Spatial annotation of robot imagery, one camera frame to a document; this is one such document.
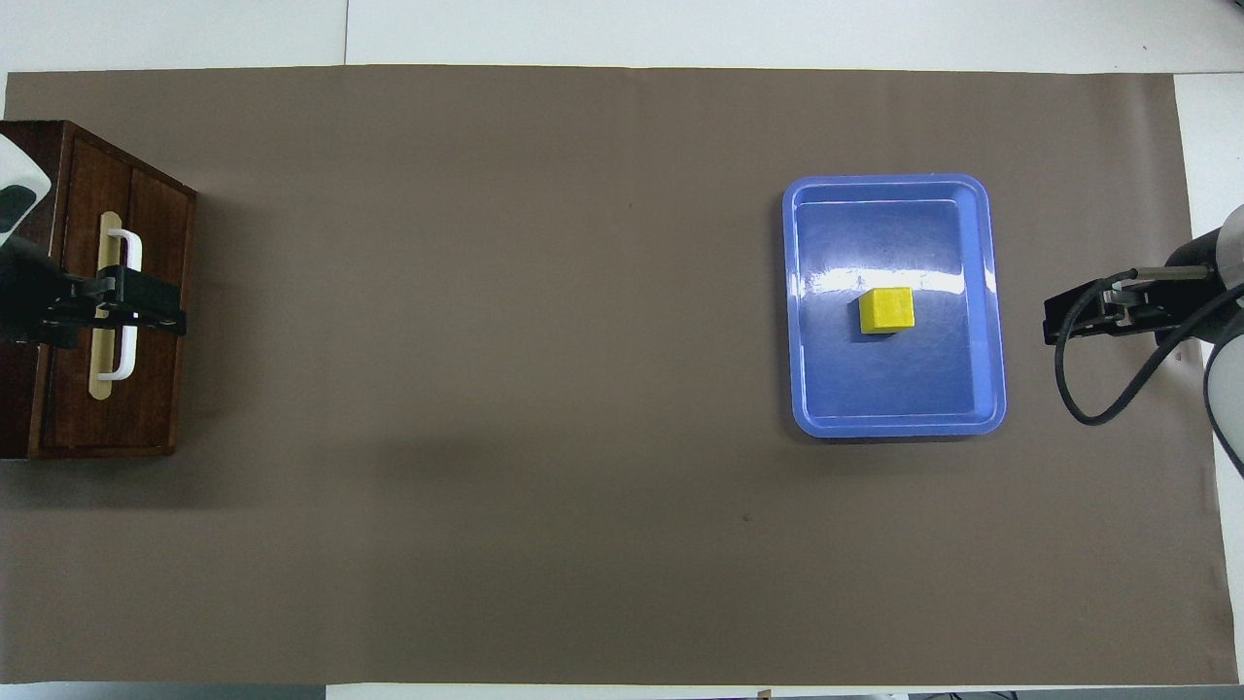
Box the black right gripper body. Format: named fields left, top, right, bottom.
left=1098, top=228, right=1227, bottom=347

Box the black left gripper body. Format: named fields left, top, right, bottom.
left=0, top=238, right=122, bottom=349

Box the white drawer handle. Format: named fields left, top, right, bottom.
left=105, top=228, right=144, bottom=380

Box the dark wooden drawer cabinet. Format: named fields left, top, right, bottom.
left=29, top=122, right=197, bottom=458

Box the yellow cube block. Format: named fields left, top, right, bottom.
left=858, top=287, right=916, bottom=336

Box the blue plastic tray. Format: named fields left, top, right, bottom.
left=782, top=174, right=1008, bottom=439

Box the brown table mat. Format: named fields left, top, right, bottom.
left=0, top=64, right=1240, bottom=686

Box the light wooden handle plate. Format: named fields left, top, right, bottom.
left=88, top=211, right=121, bottom=401

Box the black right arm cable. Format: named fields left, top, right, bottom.
left=1055, top=275, right=1244, bottom=427

